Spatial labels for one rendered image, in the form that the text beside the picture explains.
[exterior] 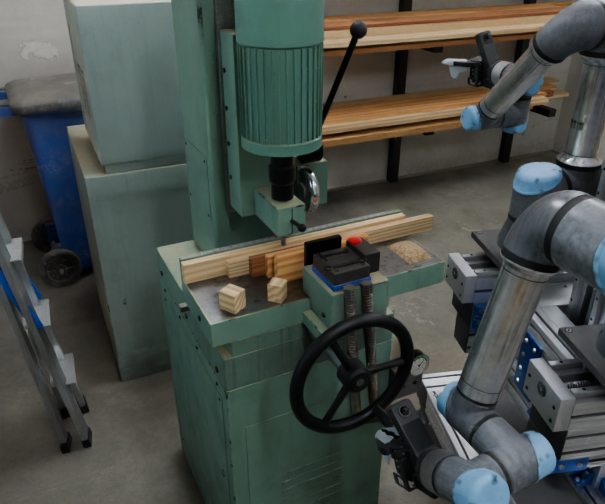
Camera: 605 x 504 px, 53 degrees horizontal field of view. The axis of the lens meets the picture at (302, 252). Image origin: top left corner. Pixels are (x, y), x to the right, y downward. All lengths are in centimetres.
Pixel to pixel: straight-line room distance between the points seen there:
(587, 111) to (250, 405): 112
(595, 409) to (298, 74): 91
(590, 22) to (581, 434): 93
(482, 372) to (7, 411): 194
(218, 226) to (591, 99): 100
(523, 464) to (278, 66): 82
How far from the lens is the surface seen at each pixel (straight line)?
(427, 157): 456
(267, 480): 163
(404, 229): 160
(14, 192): 371
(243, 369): 136
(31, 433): 249
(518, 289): 104
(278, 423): 151
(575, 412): 141
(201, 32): 142
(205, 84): 144
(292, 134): 125
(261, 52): 121
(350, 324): 117
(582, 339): 148
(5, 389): 273
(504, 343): 108
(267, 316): 131
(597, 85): 174
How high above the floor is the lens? 162
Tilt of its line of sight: 29 degrees down
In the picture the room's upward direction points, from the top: straight up
